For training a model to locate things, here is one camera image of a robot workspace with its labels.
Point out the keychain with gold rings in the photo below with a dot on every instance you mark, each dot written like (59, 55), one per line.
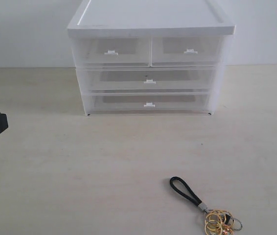
(216, 221)

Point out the clear top left drawer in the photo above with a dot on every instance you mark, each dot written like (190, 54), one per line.
(111, 52)

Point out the white plastic drawer cabinet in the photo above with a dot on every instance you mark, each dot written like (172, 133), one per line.
(155, 19)

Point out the clear top right drawer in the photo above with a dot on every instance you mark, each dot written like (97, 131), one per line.
(185, 51)

